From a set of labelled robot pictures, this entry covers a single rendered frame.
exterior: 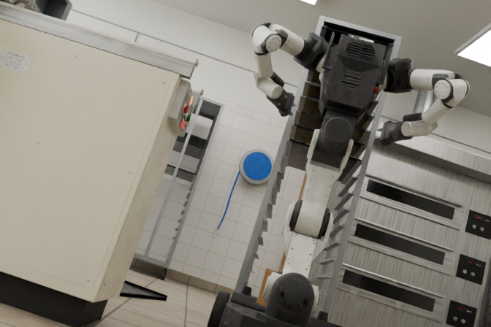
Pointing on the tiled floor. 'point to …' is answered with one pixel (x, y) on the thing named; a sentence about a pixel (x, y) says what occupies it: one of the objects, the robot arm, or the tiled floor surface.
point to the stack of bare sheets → (131, 290)
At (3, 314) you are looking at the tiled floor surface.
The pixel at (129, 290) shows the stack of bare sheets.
